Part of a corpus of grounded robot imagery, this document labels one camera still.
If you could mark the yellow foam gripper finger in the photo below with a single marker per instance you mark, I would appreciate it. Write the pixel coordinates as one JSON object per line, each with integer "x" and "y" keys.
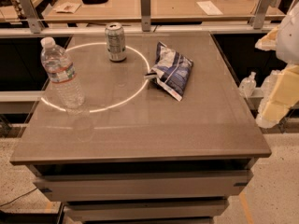
{"x": 280, "y": 94}
{"x": 268, "y": 41}

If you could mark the silver soda can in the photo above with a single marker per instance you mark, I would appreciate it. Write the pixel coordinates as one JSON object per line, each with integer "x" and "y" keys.
{"x": 115, "y": 39}

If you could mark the middle metal bracket post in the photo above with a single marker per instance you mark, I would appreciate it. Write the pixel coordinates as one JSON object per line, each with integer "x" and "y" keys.
{"x": 145, "y": 15}

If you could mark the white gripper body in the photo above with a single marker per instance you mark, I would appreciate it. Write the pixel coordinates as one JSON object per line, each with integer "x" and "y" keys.
{"x": 289, "y": 39}

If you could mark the metal bracket post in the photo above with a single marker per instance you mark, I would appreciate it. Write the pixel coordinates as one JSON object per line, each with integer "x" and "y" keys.
{"x": 35, "y": 24}
{"x": 258, "y": 18}
{"x": 145, "y": 15}

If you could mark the brown paper packet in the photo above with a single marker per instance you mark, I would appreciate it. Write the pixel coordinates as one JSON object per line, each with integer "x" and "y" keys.
{"x": 67, "y": 7}

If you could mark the left metal bracket post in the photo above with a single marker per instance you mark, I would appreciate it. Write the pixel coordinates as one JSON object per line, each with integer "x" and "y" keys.
{"x": 35, "y": 24}

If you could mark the blue white chip bag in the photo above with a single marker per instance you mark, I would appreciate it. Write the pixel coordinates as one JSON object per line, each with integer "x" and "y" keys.
{"x": 171, "y": 71}

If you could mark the black object on back desk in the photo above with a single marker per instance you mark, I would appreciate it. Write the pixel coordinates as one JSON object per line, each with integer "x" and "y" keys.
{"x": 94, "y": 2}

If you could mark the clear bottle beside table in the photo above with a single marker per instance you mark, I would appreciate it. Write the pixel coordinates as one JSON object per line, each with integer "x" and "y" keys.
{"x": 247, "y": 85}

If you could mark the grey drawer cabinet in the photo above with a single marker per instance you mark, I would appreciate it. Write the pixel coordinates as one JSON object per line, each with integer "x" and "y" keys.
{"x": 165, "y": 191}

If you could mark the right metal bracket post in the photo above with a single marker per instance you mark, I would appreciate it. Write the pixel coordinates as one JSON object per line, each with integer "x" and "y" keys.
{"x": 258, "y": 18}

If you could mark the clear plastic water bottle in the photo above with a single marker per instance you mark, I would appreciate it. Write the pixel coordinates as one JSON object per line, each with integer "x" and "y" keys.
{"x": 62, "y": 73}

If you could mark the small white paper note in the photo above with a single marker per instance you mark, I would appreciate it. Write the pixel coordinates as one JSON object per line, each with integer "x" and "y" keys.
{"x": 209, "y": 8}

